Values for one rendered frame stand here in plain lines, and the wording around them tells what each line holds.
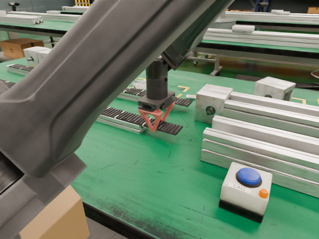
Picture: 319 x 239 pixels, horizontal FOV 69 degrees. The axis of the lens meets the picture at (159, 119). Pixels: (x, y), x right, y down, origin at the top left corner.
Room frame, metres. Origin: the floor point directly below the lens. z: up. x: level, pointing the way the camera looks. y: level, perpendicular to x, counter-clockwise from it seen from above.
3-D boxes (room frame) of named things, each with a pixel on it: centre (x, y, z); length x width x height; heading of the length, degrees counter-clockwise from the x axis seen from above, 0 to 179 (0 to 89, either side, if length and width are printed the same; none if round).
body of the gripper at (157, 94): (0.58, 0.01, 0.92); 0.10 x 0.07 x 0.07; 151
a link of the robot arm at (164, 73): (0.59, 0.00, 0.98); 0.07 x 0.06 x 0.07; 159
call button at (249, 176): (0.33, -0.17, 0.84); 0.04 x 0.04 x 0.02
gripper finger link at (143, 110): (0.57, 0.01, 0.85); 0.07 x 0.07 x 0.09; 61
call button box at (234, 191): (0.34, -0.17, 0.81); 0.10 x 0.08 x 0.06; 151
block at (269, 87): (0.76, -0.40, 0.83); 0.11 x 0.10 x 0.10; 130
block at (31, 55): (1.31, 0.69, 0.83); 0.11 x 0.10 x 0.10; 152
